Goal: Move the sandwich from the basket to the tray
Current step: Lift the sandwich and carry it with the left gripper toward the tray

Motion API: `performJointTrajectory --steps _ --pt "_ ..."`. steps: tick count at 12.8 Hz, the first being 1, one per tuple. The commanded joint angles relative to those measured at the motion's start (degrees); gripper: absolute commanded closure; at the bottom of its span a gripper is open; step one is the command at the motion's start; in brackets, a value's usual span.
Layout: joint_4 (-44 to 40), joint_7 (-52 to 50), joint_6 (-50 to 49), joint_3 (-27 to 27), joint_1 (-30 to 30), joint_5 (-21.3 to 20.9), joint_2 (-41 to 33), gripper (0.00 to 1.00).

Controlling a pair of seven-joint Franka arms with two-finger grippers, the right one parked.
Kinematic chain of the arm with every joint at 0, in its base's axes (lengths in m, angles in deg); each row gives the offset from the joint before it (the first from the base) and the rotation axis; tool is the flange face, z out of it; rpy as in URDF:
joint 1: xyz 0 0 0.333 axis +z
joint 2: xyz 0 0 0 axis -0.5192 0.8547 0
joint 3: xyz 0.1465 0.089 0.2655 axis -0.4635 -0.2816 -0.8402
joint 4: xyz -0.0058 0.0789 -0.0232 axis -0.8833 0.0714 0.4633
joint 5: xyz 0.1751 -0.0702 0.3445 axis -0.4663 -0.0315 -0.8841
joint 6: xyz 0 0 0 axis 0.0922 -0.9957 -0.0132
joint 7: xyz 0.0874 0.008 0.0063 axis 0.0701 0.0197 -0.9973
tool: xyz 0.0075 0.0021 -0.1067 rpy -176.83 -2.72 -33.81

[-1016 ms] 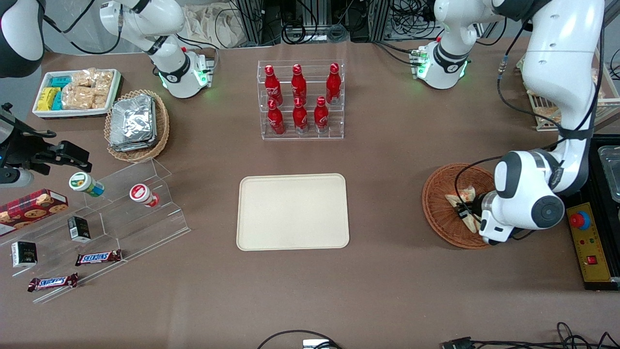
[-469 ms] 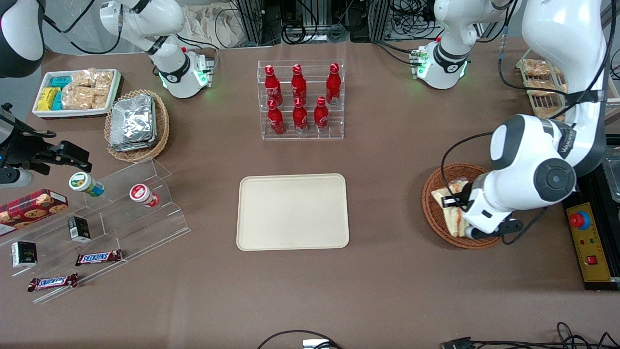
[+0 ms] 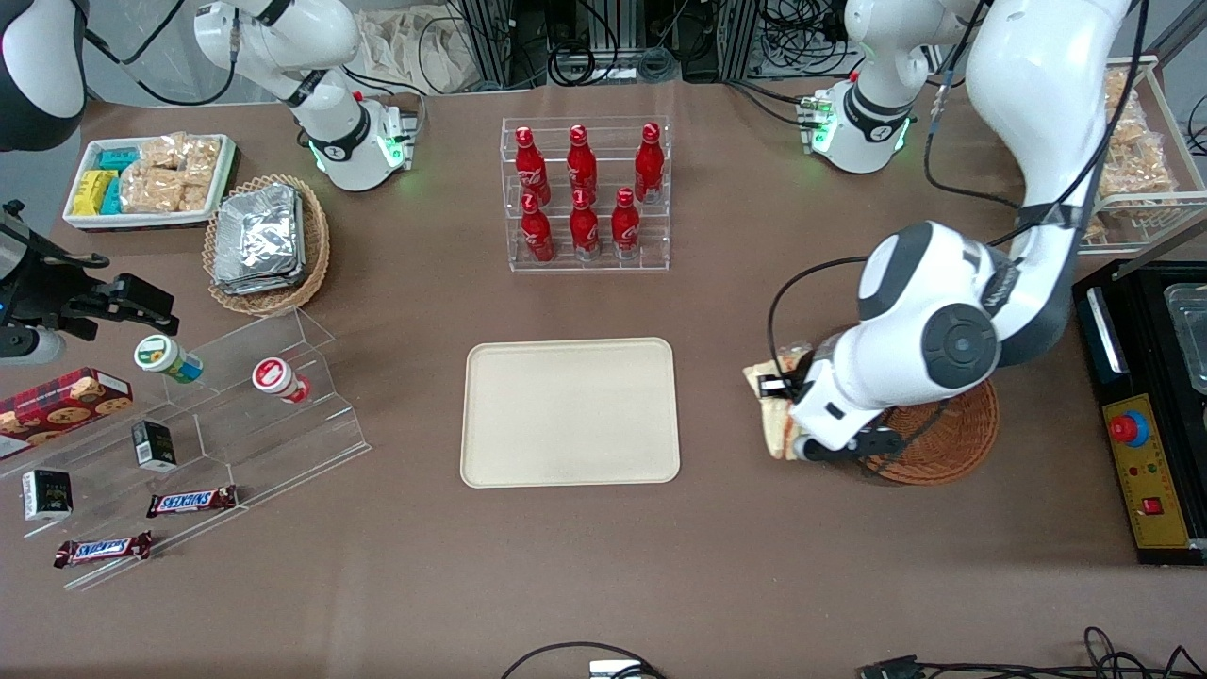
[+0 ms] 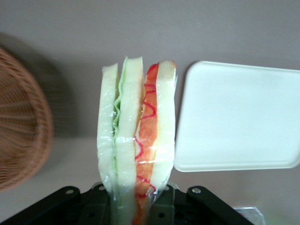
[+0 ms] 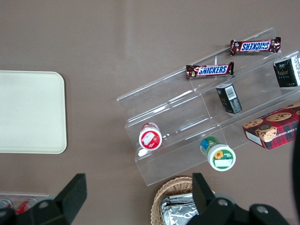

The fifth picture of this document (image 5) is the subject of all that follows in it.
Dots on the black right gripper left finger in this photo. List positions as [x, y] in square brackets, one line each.
[70, 194]

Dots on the green lidded yogurt cup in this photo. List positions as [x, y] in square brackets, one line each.
[219, 157]

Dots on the red tartan cookie box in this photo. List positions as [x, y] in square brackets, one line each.
[274, 131]

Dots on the clear acrylic bottle rack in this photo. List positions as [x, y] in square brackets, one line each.
[23, 195]

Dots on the silver foil pack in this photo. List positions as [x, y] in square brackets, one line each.
[180, 208]
[162, 211]

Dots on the cream plastic tray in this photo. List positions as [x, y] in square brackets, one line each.
[30, 112]

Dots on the red cola bottle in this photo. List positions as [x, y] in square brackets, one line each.
[25, 205]
[5, 204]

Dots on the clear acrylic stepped shelf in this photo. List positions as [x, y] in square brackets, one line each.
[178, 112]

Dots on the red lidded yogurt cup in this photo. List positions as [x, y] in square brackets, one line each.
[150, 139]

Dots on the small black carton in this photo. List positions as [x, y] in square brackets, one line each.
[286, 73]
[229, 99]

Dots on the light tan wicker basket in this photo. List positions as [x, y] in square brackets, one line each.
[159, 194]

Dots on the Snickers chocolate bar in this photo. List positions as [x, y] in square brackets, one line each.
[209, 71]
[255, 46]

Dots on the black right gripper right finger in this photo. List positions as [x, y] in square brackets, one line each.
[201, 192]

